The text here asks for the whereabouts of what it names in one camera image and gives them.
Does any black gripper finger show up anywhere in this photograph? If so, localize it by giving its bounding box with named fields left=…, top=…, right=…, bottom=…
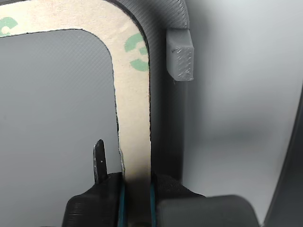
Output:
left=62, top=139, right=127, bottom=227
left=151, top=172, right=206, bottom=227

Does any black frame with tape liner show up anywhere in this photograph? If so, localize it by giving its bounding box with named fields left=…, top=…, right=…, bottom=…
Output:
left=0, top=0, right=153, bottom=183

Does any gray plastic tray box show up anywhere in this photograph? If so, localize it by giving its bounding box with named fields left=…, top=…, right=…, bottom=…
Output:
left=0, top=0, right=196, bottom=227

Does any gray textured mat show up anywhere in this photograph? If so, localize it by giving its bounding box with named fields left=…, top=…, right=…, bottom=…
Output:
left=262, top=111, right=303, bottom=227

